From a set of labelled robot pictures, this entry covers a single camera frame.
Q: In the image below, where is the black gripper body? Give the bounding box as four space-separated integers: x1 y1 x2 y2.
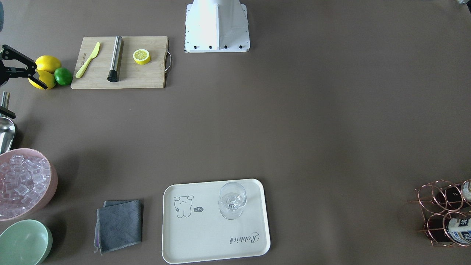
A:
0 44 37 86

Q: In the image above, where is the copper wire bottle basket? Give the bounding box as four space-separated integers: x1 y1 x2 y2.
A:
408 180 471 248

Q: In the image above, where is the steel ice scoop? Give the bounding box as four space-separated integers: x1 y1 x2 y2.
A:
0 92 17 154

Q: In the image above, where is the green lime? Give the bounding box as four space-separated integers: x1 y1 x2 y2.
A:
54 67 73 86

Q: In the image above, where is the yellow plastic knife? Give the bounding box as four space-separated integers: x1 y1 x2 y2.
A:
75 42 100 78

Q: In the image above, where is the pink bowl with ice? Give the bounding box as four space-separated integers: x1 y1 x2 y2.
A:
0 149 58 222

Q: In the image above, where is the steel muddler black tip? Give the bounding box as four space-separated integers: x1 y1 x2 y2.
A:
107 36 123 82

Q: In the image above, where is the half lemon slice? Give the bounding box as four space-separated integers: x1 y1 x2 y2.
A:
132 49 151 65

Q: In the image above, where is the wooden cutting board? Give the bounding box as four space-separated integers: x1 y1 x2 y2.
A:
71 36 171 89

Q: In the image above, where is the small mint green bowl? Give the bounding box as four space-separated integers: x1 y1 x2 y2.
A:
0 219 53 265

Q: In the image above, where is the grey folded cloth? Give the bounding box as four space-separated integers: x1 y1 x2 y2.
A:
94 199 143 255

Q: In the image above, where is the cream serving tray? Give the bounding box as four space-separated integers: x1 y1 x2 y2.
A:
162 179 271 264

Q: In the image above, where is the clear wine glass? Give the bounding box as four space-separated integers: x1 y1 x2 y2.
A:
218 181 247 220

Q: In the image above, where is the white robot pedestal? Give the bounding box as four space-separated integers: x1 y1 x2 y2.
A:
184 0 251 53

